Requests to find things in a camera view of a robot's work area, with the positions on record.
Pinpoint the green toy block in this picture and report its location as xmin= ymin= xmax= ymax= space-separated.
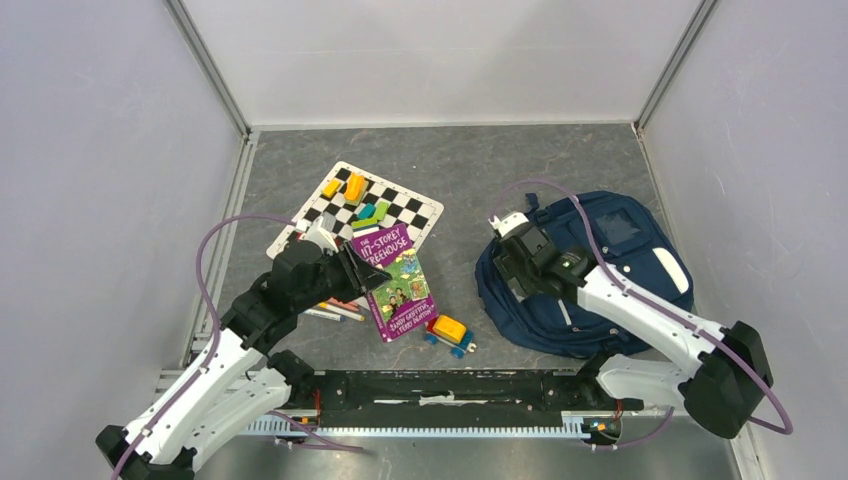
xmin=351 ymin=201 xmax=390 ymax=231

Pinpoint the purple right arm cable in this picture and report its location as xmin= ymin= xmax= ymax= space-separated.
xmin=493 ymin=178 xmax=794 ymax=453

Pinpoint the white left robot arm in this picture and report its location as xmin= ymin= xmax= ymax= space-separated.
xmin=96 ymin=240 xmax=392 ymax=479

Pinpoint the yellow red toy car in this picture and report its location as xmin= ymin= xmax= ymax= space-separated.
xmin=425 ymin=315 xmax=477 ymax=359

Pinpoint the magenta cover book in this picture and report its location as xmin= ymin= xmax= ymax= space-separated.
xmin=352 ymin=224 xmax=439 ymax=343

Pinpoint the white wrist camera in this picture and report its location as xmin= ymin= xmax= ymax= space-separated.
xmin=488 ymin=212 xmax=529 ymax=238
xmin=301 ymin=216 xmax=339 ymax=253

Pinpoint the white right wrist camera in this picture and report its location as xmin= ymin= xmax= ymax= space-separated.
xmin=488 ymin=212 xmax=529 ymax=238

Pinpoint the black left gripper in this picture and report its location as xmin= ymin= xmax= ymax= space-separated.
xmin=293 ymin=239 xmax=392 ymax=312

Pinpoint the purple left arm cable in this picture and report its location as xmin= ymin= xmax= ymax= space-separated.
xmin=109 ymin=213 xmax=366 ymax=480

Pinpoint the red marker pen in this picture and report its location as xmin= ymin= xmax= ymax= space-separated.
xmin=328 ymin=298 xmax=360 ymax=311

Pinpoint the orange yellow toy block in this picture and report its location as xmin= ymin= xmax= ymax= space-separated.
xmin=343 ymin=173 xmax=367 ymax=206

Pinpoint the teal toy block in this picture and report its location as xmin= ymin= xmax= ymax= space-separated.
xmin=357 ymin=203 xmax=376 ymax=220

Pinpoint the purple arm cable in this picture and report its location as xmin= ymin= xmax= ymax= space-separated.
xmin=493 ymin=178 xmax=794 ymax=453
xmin=109 ymin=213 xmax=366 ymax=480

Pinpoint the black white chessboard mat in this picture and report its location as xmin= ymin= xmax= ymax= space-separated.
xmin=266 ymin=161 xmax=444 ymax=258

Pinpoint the blue cap white marker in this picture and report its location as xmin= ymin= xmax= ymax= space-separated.
xmin=303 ymin=309 xmax=345 ymax=322

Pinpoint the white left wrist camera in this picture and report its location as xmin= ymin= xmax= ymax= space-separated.
xmin=301 ymin=216 xmax=339 ymax=253

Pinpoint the slotted cable duct rail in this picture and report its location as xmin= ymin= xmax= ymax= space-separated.
xmin=241 ymin=415 xmax=590 ymax=440

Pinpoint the yellow white marker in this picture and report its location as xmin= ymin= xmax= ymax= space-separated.
xmin=319 ymin=302 xmax=365 ymax=322

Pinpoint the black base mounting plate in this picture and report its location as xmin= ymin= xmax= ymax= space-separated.
xmin=278 ymin=369 xmax=644 ymax=427

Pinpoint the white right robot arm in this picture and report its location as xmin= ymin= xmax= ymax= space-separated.
xmin=490 ymin=212 xmax=774 ymax=439

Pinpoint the navy blue student backpack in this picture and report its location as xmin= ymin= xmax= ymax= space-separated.
xmin=475 ymin=191 xmax=694 ymax=360

